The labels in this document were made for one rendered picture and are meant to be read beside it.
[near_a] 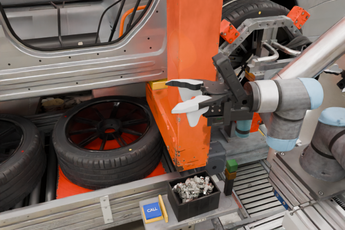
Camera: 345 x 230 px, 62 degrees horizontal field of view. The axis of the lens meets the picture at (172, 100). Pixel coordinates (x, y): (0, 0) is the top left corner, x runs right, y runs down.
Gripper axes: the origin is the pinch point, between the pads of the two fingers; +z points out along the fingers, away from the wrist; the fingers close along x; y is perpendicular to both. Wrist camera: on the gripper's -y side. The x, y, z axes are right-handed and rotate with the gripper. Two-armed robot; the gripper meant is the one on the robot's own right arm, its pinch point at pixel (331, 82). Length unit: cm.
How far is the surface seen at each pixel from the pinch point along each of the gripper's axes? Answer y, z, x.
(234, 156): -71, 38, -4
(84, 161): -26, 132, -10
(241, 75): -14.4, 33.5, -29.7
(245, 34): 18, 39, -30
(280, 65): 14.2, 30.6, -8.6
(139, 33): 11, 87, -55
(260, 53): 4.7, 28.4, -26.9
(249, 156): -70, 29, -1
